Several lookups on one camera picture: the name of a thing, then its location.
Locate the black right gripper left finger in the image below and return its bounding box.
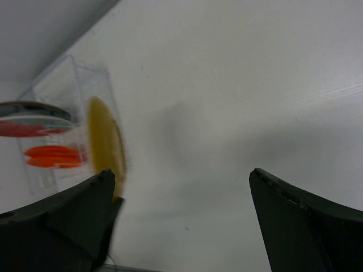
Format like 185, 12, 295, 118
1, 169, 115, 271

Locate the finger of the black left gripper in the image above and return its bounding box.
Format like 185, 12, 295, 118
91, 197, 124, 269

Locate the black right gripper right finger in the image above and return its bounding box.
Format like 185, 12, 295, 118
249, 168, 362, 271

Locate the yellow patterned small plate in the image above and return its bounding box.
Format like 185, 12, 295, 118
87, 97, 127, 201

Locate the orange plastic plate front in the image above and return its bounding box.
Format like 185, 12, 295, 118
27, 157, 82, 168

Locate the orange plastic plate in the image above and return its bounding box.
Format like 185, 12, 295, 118
27, 157, 82, 168
23, 145, 79, 157

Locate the orange plastic plate rear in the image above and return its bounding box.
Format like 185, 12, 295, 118
23, 145, 79, 157

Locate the red plate with teal flower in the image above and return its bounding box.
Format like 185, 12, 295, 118
1, 114, 73, 138

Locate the dark green rimmed plate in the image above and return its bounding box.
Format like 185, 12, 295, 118
1, 101, 71, 119

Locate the white wire dish rack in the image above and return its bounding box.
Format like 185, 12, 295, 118
1, 55, 119, 198

